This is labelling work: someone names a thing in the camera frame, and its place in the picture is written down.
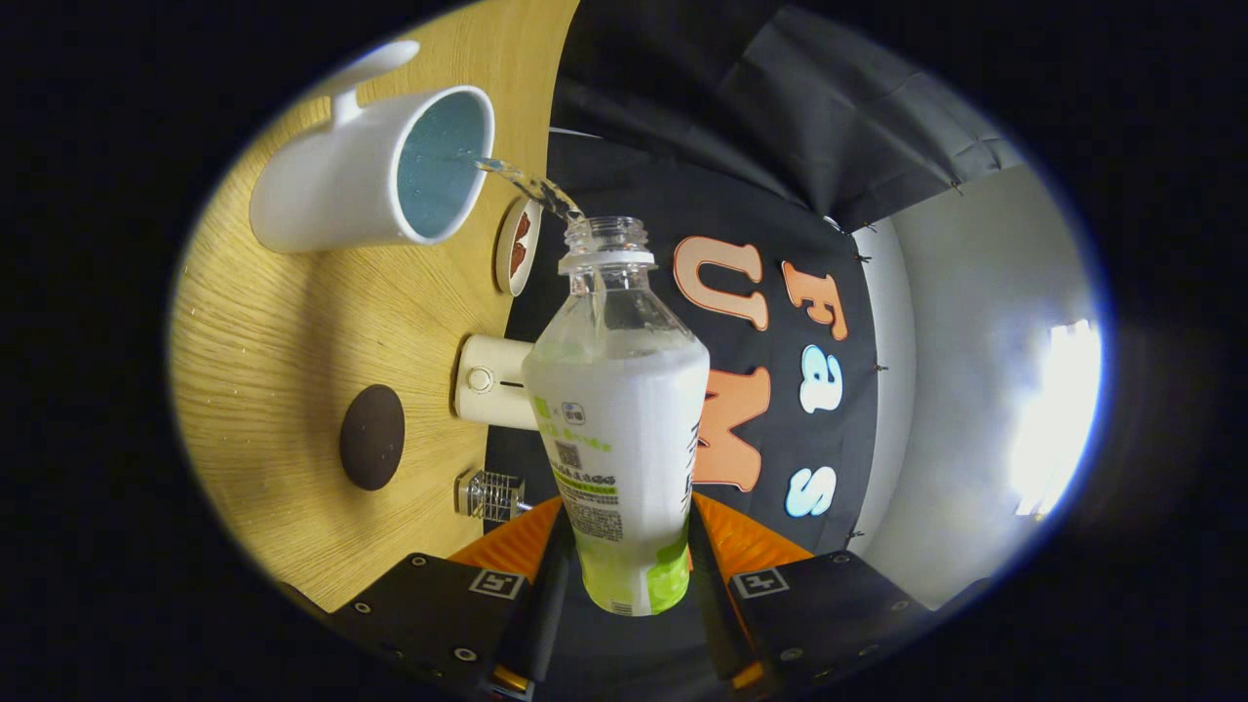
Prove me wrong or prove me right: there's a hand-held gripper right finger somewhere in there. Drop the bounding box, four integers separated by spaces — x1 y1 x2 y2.
688 492 934 697

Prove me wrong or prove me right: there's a large ceiling light panel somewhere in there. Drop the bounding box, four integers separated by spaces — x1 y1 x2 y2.
1007 319 1104 520

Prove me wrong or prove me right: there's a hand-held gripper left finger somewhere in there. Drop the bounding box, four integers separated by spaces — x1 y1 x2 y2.
327 495 578 701

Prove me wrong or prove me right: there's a wire mesh holder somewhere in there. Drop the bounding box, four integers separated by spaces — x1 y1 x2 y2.
454 469 533 524

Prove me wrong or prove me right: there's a white cup blue inside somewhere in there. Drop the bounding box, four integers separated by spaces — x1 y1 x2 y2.
249 40 497 255

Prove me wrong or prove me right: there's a clear juice bottle white label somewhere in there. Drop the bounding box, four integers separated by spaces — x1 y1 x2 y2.
522 215 712 618

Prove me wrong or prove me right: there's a white plate with brown snacks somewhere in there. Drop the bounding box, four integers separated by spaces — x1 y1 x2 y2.
493 197 545 298

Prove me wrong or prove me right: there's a wooden table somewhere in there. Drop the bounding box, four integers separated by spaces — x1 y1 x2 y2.
167 0 582 614

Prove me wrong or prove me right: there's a white box appliance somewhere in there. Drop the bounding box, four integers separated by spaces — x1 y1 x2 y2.
453 333 540 433

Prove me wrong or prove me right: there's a dark brown round coaster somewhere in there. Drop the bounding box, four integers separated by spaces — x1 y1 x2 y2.
337 383 408 492

